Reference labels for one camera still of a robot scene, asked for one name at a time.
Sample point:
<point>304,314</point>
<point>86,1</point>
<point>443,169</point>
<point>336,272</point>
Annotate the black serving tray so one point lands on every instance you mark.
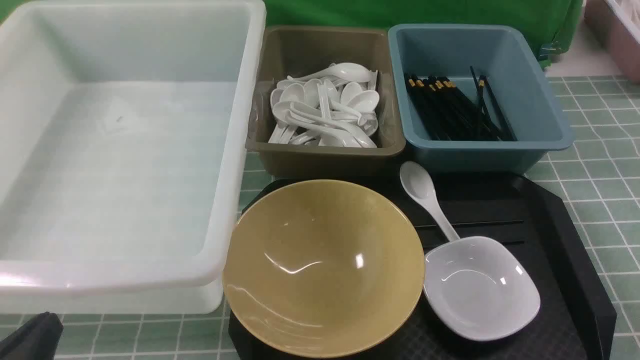
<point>576,320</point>

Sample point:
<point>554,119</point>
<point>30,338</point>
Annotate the top white spoon in bin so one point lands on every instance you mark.
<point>351,72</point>

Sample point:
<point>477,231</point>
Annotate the brown plastic bin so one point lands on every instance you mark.
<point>302,50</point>

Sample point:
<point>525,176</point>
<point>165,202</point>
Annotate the white spoon right in bin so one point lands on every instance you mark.
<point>365,101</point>

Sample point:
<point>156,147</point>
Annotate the leaning black chopstick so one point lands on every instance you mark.
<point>481,133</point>

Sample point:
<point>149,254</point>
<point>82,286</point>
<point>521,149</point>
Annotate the black object bottom left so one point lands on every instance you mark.
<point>37,339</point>

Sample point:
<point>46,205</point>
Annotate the white square dish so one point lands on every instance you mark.
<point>479,289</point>

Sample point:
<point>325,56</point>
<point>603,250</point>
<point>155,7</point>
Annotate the blue plastic bin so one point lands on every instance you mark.
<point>438,104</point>

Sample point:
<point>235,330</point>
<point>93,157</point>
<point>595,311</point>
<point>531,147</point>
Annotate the yellow noodle bowl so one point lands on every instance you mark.
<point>323,269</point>

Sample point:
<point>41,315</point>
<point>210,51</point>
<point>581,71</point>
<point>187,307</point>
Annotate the green cloth backdrop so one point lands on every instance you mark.
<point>547,25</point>

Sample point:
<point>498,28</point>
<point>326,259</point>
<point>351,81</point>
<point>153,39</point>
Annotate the white spoon in bin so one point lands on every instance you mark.
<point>365,101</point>
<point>351,72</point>

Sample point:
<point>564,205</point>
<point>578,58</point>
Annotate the black chopstick gold band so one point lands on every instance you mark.
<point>472,224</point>

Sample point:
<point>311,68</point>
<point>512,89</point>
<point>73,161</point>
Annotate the pink bin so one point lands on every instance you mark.
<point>615,24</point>

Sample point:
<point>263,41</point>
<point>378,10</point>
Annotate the white soup spoon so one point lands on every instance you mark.
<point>418,184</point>

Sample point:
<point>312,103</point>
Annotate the large white plastic tub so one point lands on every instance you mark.
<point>123,130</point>

